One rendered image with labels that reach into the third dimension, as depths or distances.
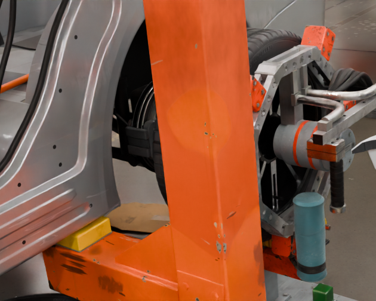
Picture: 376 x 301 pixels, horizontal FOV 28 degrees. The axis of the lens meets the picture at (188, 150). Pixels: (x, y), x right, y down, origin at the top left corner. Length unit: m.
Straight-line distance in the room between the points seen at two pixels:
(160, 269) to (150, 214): 1.89
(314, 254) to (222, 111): 0.72
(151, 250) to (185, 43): 0.60
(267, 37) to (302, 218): 0.53
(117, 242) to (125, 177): 2.18
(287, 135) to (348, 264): 1.19
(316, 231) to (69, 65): 0.84
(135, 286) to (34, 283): 1.45
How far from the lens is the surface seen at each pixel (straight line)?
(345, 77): 2.26
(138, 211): 3.88
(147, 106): 2.40
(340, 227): 3.59
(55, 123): 2.02
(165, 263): 1.93
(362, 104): 2.18
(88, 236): 2.15
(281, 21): 2.81
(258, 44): 2.17
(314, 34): 2.33
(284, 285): 2.74
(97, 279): 2.12
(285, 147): 2.22
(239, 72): 1.67
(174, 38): 1.61
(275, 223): 2.22
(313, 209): 2.15
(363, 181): 4.04
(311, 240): 2.20
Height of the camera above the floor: 1.69
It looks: 21 degrees down
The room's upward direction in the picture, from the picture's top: 6 degrees counter-clockwise
